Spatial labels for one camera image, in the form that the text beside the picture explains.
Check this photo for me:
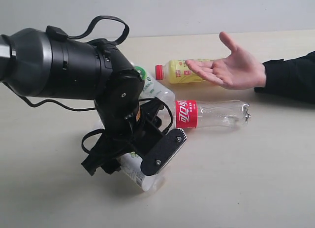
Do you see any person's open bare hand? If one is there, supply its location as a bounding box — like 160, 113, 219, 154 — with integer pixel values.
186, 32, 266, 90

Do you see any black jacket sleeve forearm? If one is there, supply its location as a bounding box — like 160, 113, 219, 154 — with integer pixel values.
254, 51, 315, 104

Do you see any clear bottle butterfly label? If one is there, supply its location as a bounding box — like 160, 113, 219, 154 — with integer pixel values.
118, 152, 166, 193

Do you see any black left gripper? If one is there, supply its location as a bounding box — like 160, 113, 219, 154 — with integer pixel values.
81, 97, 165, 175

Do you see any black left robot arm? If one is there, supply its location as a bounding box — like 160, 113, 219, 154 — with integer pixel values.
0, 26, 167, 176

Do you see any clear cola bottle red label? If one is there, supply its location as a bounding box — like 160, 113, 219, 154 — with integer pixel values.
157, 100, 251, 129

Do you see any yellow drink bottle red cap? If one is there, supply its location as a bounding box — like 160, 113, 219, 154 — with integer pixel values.
155, 59, 205, 84

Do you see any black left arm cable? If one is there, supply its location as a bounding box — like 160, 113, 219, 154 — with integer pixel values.
2, 15, 174, 155

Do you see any white bottle green round label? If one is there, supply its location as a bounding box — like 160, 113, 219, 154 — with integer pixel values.
133, 66, 175, 117

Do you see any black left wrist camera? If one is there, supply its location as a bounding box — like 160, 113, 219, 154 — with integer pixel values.
138, 128, 187, 176

